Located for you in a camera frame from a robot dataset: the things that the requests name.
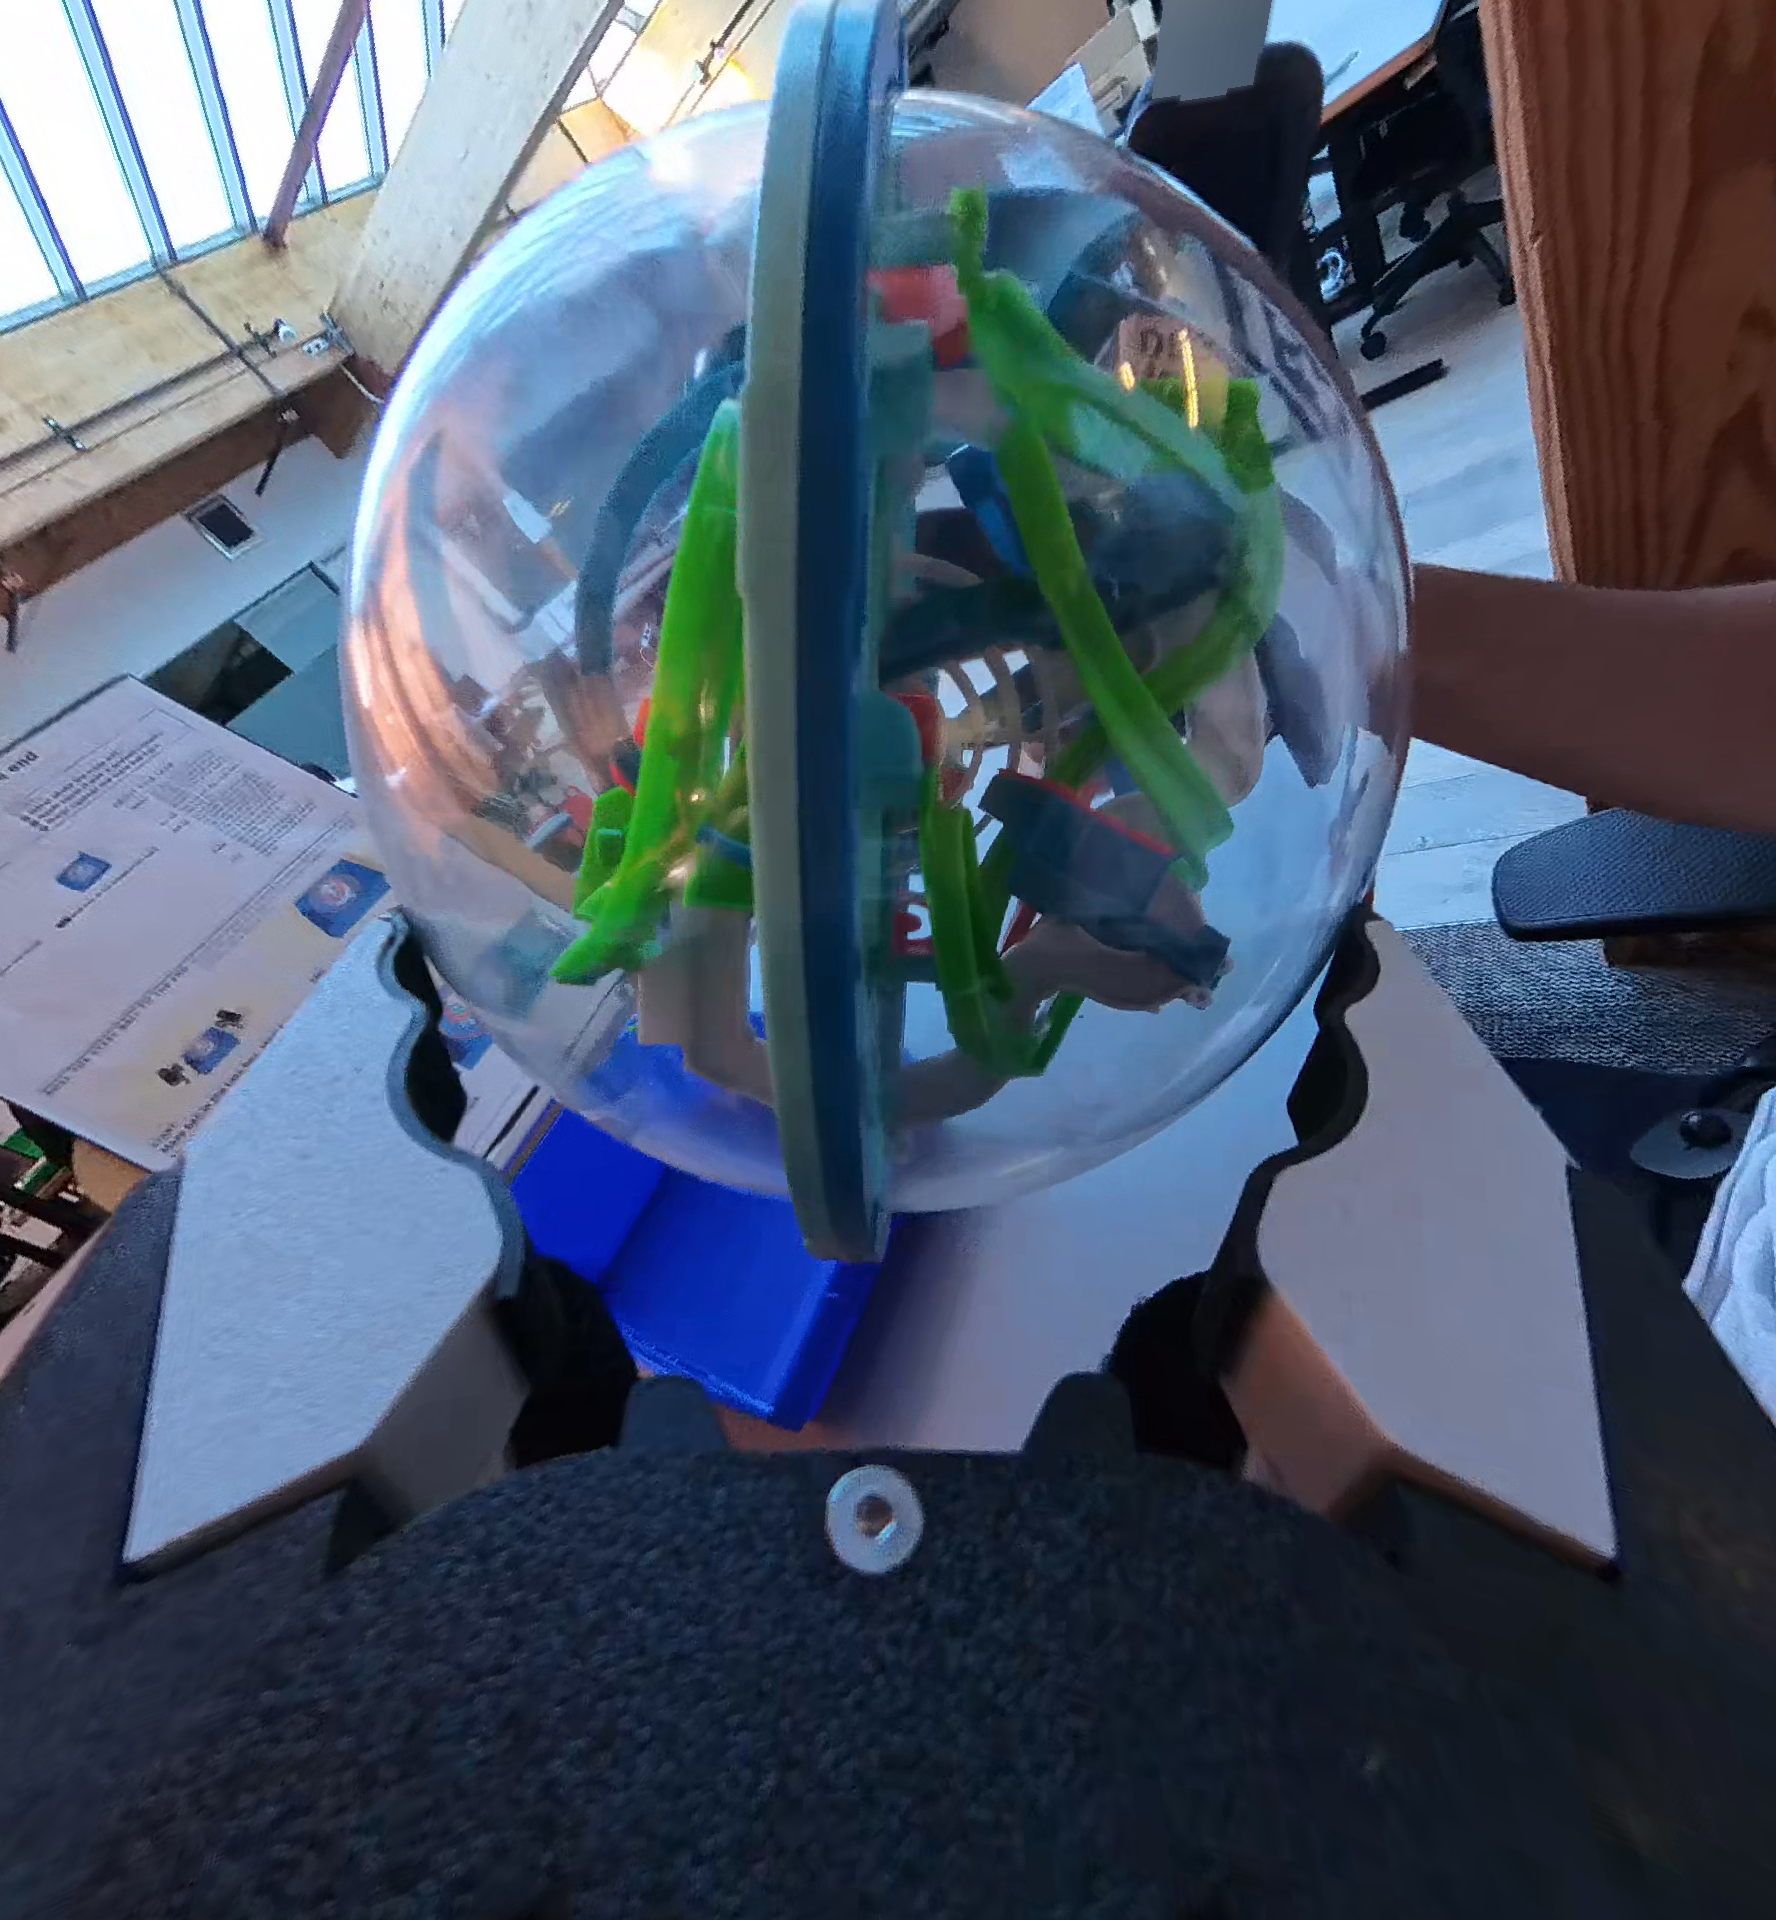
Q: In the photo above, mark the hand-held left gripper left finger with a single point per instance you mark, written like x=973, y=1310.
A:
x=290, y=1273

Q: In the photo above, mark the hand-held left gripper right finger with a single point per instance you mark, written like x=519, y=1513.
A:
x=1428, y=1289

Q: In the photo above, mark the clear plastic maze ball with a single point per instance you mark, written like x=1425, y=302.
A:
x=827, y=676

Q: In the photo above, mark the person's right forearm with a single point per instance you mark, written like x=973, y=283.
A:
x=1625, y=690

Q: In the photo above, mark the white printed instruction sheet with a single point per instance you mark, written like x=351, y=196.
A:
x=122, y=900

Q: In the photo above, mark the blue plastic bin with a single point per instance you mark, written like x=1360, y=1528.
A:
x=708, y=1289

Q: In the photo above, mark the black bar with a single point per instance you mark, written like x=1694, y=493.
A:
x=1406, y=382

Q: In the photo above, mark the wooden pillar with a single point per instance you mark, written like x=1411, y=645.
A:
x=1653, y=298

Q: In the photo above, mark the black office chair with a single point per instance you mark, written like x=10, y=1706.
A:
x=1444, y=225
x=1248, y=165

